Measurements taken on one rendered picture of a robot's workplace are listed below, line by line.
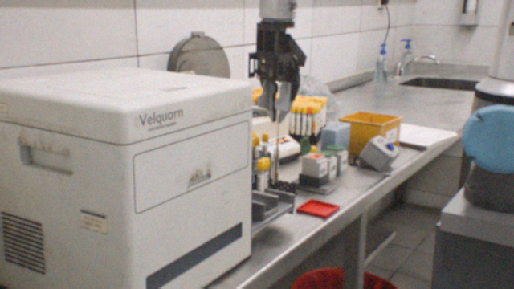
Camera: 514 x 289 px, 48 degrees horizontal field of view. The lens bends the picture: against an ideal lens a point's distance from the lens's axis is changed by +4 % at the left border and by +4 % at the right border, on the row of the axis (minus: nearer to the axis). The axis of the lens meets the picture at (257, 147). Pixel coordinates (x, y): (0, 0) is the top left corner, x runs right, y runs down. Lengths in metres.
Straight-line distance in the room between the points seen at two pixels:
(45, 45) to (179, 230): 0.73
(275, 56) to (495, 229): 0.51
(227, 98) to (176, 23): 0.91
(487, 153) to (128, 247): 0.59
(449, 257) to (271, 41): 0.55
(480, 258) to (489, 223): 0.09
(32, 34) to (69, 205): 0.68
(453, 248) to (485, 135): 0.28
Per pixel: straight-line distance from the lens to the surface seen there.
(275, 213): 1.04
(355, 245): 1.40
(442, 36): 3.65
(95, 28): 1.49
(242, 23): 1.99
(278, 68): 1.12
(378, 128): 1.55
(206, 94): 0.78
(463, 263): 1.19
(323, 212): 1.16
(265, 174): 1.13
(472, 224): 1.13
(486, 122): 0.99
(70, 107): 0.73
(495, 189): 1.16
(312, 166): 1.27
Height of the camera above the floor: 1.30
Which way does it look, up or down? 15 degrees down
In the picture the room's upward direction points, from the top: 1 degrees clockwise
